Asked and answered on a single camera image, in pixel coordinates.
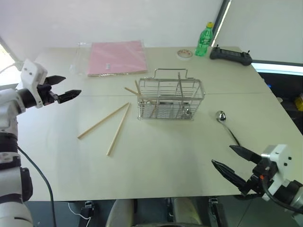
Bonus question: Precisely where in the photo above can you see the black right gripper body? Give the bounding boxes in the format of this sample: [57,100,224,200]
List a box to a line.
[243,157,278,196]

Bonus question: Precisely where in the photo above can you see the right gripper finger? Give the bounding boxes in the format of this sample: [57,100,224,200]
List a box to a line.
[229,145,261,164]
[211,159,249,195]

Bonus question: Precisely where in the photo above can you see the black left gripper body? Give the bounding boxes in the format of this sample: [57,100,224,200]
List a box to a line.
[36,78,60,106]

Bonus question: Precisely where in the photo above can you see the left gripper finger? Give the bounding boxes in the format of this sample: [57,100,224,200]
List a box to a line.
[46,75,67,87]
[58,89,82,105]

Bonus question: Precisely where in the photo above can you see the clear plastic bag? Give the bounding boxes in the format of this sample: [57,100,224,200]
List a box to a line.
[69,42,93,77]

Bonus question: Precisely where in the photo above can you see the black table clamp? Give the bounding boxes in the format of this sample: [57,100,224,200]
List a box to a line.
[208,197,229,227]
[80,200,95,219]

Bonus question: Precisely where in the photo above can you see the wooden chopstick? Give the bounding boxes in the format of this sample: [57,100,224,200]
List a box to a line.
[106,105,131,157]
[134,79,145,104]
[178,71,184,97]
[124,87,141,96]
[77,102,130,140]

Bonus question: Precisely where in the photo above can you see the metal spoon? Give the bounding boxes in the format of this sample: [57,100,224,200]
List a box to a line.
[181,105,194,119]
[215,110,242,148]

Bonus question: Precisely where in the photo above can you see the grey rounded shape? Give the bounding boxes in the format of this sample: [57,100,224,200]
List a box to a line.
[105,199,136,227]
[172,197,203,227]

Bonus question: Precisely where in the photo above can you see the pink paper pad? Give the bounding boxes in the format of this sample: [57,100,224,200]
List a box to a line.
[87,40,150,78]

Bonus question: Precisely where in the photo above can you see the black remote controller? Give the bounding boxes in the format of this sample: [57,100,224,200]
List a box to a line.
[209,44,253,67]

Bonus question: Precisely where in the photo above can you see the white tape roll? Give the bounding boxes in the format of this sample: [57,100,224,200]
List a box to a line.
[176,48,193,61]

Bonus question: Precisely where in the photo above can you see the green plastic bottle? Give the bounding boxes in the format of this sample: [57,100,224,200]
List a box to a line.
[195,22,214,57]

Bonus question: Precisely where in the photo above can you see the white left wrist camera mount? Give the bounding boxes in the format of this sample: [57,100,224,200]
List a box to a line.
[19,59,48,109]

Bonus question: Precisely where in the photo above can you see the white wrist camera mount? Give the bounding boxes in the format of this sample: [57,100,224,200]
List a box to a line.
[19,59,48,109]
[261,144,296,196]

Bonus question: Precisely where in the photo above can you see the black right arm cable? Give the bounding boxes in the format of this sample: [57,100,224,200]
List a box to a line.
[261,181,303,211]

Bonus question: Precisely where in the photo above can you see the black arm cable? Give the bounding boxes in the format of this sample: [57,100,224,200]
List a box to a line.
[17,145,58,227]
[261,181,303,211]

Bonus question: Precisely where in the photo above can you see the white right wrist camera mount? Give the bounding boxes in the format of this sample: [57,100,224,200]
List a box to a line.
[261,144,296,196]

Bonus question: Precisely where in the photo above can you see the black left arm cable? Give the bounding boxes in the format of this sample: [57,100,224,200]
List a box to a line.
[17,145,58,227]

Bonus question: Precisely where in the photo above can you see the metal wire cutlery basket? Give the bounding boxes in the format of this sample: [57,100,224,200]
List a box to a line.
[136,68,206,122]

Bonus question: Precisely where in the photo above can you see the thin white cable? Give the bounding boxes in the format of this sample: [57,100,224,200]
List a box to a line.
[68,201,92,227]

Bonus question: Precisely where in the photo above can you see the dark window frame post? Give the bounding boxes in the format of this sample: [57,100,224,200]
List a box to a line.
[211,0,232,47]

